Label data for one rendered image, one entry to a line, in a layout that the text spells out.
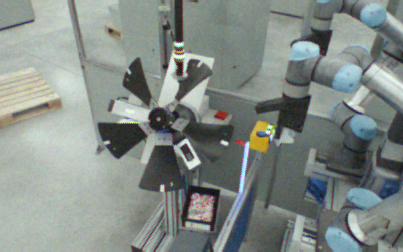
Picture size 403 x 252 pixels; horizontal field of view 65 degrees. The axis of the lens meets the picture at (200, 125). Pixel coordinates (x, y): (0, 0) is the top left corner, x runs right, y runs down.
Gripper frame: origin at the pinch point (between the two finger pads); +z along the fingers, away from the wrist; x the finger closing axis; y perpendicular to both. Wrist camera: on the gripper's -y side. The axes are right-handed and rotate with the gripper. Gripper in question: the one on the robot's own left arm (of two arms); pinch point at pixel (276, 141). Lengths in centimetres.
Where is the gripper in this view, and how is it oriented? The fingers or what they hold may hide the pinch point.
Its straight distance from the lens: 112.3
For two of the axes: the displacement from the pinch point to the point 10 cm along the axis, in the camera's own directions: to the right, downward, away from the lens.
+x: 3.9, -5.4, 7.5
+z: -0.3, 8.0, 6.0
